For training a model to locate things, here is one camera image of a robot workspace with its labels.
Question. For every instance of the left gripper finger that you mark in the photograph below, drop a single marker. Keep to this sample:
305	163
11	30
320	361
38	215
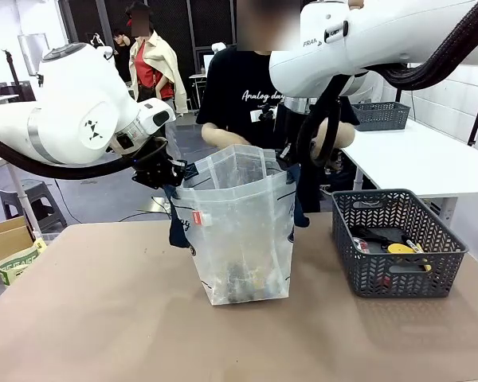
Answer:
192	171
181	167

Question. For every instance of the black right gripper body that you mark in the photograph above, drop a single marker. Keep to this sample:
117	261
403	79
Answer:
288	135

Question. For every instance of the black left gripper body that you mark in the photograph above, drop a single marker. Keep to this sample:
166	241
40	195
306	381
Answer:
155	171

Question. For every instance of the grey plastic lattice basket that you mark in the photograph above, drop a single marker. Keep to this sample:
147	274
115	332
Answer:
380	116
402	278

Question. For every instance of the person's right forearm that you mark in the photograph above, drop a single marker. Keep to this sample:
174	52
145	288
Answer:
223	137

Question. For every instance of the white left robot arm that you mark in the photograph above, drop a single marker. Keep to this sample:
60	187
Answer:
71	119

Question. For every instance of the person's left forearm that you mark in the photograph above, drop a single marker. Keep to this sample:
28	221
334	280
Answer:
344	133

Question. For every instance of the green and white paper bag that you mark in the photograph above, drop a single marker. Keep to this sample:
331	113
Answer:
18	266

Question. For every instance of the person in black t-shirt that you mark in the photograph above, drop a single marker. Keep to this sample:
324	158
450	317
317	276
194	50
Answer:
239	79

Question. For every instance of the person in beige coat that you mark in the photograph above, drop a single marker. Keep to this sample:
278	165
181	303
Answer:
155	63

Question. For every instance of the small white background robot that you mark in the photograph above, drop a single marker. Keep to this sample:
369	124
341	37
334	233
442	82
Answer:
219	47

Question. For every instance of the black tool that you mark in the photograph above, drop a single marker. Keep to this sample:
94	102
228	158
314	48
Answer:
368	234

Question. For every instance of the red and white small item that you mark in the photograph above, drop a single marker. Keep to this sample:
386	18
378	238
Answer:
360	244

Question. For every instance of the grey plastic stool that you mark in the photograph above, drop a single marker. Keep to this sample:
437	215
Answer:
36	199

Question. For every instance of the background person in black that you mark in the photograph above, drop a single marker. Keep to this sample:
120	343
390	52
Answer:
121	51

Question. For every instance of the white side table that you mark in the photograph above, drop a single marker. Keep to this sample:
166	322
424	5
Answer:
414	159

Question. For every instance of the white metal pole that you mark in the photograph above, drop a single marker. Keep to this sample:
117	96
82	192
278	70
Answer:
22	199

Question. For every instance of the yellow tape measure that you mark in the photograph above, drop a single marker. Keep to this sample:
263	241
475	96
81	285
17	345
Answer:
400	248

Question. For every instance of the yellow and black marker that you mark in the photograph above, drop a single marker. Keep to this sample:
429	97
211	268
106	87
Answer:
414	243

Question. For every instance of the brown cardboard box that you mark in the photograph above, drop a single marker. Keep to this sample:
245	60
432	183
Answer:
4	238

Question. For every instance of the grey whiteboard panel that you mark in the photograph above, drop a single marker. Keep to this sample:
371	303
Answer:
32	51

